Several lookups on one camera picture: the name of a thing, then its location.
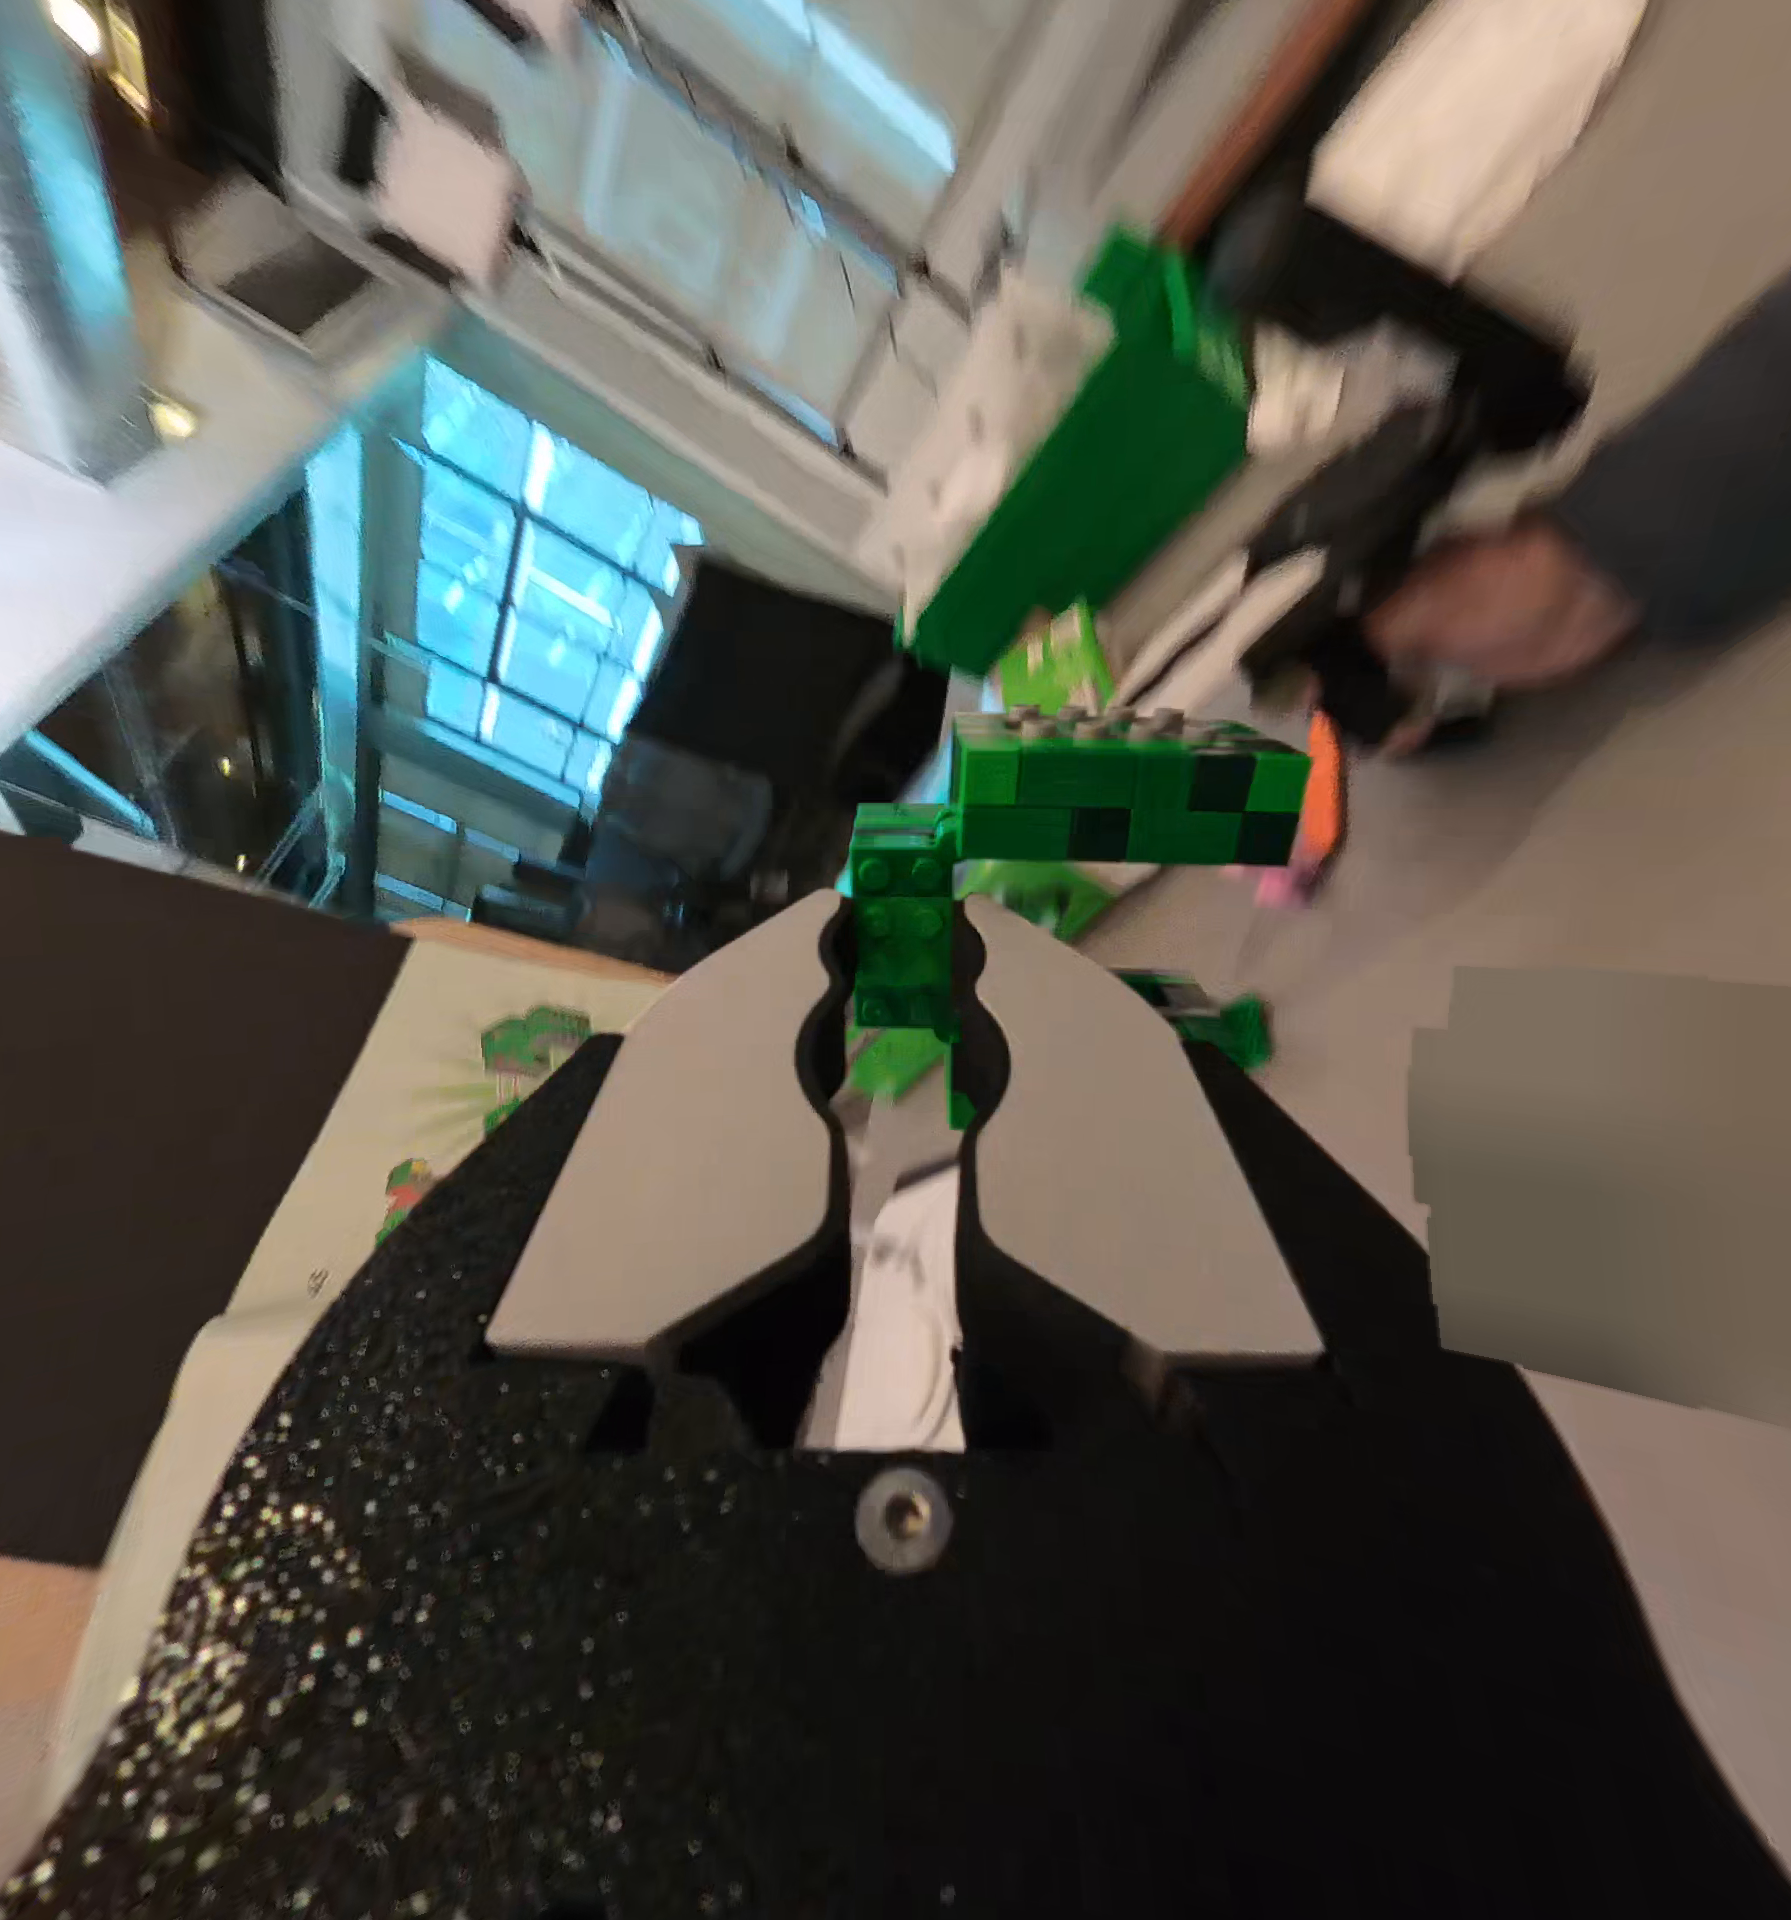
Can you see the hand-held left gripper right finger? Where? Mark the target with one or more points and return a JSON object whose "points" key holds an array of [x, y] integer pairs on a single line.
{"points": [[1121, 1200]]}

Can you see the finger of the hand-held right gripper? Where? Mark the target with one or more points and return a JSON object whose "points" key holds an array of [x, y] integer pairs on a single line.
{"points": [[1226, 606], [1339, 392]]}

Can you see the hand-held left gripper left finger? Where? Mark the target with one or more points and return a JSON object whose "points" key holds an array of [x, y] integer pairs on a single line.
{"points": [[685, 1185]]}

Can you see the green grey brick assembly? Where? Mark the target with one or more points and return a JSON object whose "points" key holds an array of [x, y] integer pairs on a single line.
{"points": [[1105, 794], [1105, 496]]}

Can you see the person's right forearm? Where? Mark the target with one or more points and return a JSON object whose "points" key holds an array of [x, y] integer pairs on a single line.
{"points": [[1737, 449]]}

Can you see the grey desk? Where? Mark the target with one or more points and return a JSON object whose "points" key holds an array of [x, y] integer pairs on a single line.
{"points": [[1585, 840]]}

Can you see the person's right hand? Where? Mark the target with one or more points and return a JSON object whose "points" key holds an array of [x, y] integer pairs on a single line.
{"points": [[1512, 606]]}

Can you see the green brick plate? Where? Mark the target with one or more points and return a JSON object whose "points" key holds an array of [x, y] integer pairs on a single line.
{"points": [[1210, 1020]]}

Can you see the orange brick separator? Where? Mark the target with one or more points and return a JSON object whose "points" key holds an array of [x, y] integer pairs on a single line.
{"points": [[1325, 794]]}

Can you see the open instruction booklet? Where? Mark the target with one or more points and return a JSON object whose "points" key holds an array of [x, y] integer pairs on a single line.
{"points": [[431, 1080]]}

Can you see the pink brick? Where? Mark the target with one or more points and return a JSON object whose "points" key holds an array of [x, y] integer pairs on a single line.
{"points": [[1288, 885]]}

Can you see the black flat object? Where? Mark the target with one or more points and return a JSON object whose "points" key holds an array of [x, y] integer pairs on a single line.
{"points": [[774, 674]]}

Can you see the black panel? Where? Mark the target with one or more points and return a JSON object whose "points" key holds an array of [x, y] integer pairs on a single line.
{"points": [[130, 1169]]}

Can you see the glass wall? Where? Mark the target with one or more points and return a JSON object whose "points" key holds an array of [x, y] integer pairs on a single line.
{"points": [[236, 674]]}

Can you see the silver air duct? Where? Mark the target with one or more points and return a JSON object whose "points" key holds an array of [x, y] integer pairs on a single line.
{"points": [[25, 225]]}

